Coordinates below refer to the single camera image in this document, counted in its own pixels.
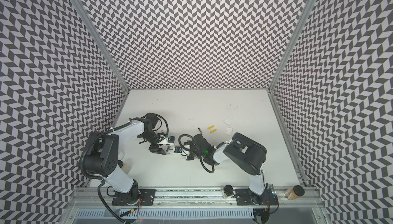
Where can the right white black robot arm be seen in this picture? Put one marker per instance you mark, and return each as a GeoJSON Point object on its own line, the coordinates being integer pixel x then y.
{"type": "Point", "coordinates": [244, 152]}

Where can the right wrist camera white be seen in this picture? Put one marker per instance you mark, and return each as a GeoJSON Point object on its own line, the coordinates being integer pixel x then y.
{"type": "Point", "coordinates": [181, 151]}

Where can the white remote with green buttons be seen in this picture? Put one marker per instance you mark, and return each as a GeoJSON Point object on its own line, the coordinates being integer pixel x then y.
{"type": "Point", "coordinates": [170, 150]}

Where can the right wooden cylinder black cap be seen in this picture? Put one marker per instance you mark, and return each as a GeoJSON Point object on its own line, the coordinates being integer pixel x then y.
{"type": "Point", "coordinates": [295, 192]}

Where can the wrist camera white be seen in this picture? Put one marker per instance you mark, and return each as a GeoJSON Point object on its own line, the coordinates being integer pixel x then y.
{"type": "Point", "coordinates": [181, 151]}
{"type": "Point", "coordinates": [170, 140]}

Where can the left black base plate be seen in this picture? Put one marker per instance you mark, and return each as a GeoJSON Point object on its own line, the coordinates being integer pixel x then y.
{"type": "Point", "coordinates": [142, 197]}

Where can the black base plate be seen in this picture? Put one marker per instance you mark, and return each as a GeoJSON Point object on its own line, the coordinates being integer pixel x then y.
{"type": "Point", "coordinates": [142, 197]}
{"type": "Point", "coordinates": [245, 197]}

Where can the aluminium mounting rail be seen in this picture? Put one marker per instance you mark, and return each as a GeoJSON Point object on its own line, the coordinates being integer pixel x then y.
{"type": "Point", "coordinates": [182, 197]}

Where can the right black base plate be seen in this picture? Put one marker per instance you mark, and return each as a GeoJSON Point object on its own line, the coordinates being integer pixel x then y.
{"type": "Point", "coordinates": [245, 197]}

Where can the left wooden cylinder black cap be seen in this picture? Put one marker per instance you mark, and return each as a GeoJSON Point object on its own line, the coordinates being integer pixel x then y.
{"type": "Point", "coordinates": [124, 167]}

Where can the middle cylinder black cap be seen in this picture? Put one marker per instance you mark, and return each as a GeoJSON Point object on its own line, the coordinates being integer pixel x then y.
{"type": "Point", "coordinates": [228, 191]}

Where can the white ventilation grille strip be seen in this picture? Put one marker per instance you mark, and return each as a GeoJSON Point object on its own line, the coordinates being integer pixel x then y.
{"type": "Point", "coordinates": [181, 214]}

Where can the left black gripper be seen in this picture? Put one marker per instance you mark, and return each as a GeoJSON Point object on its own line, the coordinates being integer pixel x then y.
{"type": "Point", "coordinates": [155, 149]}

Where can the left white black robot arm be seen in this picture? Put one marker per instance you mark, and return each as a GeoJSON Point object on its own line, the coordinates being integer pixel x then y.
{"type": "Point", "coordinates": [100, 157]}

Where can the wooden cylinder black cap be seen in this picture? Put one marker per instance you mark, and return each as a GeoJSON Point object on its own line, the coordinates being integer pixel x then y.
{"type": "Point", "coordinates": [295, 192]}
{"type": "Point", "coordinates": [124, 167]}

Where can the white battery cover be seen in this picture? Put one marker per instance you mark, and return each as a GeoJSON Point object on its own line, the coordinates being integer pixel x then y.
{"type": "Point", "coordinates": [227, 122]}
{"type": "Point", "coordinates": [229, 131]}

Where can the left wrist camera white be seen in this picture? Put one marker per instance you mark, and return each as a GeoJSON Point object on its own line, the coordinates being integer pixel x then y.
{"type": "Point", "coordinates": [170, 140]}

